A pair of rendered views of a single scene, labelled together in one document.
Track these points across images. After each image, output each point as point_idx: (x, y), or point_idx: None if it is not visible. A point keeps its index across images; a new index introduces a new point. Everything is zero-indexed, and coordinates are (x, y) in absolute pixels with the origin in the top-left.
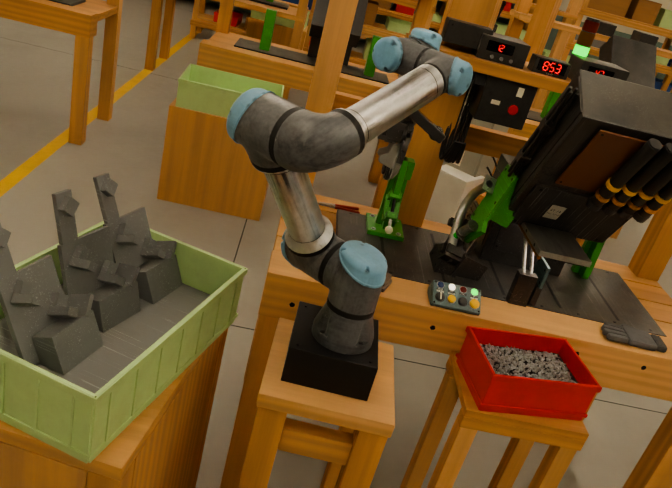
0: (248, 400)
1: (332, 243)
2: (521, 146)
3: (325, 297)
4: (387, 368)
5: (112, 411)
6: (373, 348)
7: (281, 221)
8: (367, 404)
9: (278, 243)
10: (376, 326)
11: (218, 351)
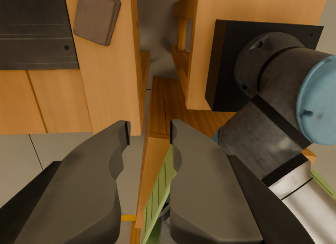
0: (147, 78)
1: (298, 152)
2: None
3: (138, 71)
4: None
5: (317, 182)
6: (288, 30)
7: (8, 133)
8: (300, 23)
9: (65, 130)
10: (243, 24)
11: (165, 121)
